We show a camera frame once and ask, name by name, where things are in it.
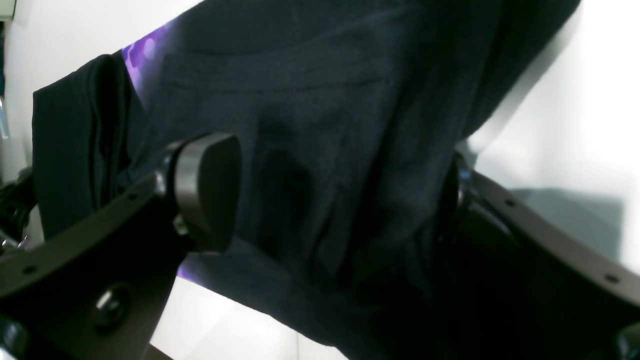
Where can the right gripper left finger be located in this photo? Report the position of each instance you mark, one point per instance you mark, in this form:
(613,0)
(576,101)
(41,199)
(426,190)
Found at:
(97,290)

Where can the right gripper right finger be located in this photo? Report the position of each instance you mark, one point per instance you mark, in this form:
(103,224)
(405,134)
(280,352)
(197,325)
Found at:
(515,287)

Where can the black T-shirt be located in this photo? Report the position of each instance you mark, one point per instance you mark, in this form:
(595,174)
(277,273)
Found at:
(348,113)

